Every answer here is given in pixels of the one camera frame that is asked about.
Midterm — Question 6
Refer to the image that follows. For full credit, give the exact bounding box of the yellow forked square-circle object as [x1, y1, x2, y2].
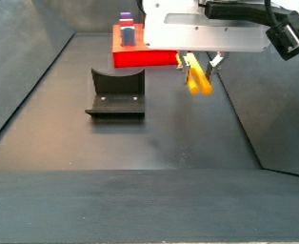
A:
[184, 52, 212, 94]

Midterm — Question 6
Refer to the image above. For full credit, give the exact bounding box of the blue notched peg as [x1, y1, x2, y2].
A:
[121, 26, 134, 46]

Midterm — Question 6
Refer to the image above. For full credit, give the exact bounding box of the pink-red square peg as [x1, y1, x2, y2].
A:
[120, 19, 133, 27]

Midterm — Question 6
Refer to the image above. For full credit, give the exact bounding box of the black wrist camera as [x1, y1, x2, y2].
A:
[204, 0, 299, 60]

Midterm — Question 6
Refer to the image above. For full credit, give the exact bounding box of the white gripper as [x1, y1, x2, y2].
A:
[142, 0, 269, 82]

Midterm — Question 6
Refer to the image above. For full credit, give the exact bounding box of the black camera cable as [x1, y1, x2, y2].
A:
[262, 0, 284, 30]

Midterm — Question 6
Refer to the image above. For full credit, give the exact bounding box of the black curved fixture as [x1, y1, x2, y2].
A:
[85, 70, 145, 119]

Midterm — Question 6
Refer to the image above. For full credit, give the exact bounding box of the purple rectangular peg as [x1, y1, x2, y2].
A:
[121, 11, 132, 19]

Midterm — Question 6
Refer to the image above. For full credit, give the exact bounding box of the red peg board base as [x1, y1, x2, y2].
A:
[112, 24, 177, 68]

